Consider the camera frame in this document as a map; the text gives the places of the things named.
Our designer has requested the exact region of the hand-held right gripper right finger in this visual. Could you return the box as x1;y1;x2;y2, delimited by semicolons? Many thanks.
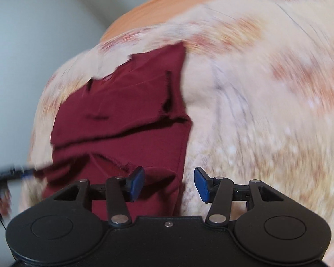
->
194;167;285;227

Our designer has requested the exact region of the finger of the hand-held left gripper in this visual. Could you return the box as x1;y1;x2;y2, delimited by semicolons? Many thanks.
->
0;166;36;181

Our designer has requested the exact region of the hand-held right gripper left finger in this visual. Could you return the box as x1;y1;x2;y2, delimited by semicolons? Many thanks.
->
53;166;145;227

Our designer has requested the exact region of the dark red long-sleeve shirt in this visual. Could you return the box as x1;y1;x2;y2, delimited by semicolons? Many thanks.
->
35;41;194;221

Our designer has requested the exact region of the person's left hand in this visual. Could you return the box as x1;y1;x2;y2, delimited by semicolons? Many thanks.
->
0;190;13;223

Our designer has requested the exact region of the floral quilt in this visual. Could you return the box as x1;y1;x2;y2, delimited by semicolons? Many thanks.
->
26;0;334;258

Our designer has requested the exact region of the orange bed sheet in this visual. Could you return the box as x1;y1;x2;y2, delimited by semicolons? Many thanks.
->
100;0;221;43

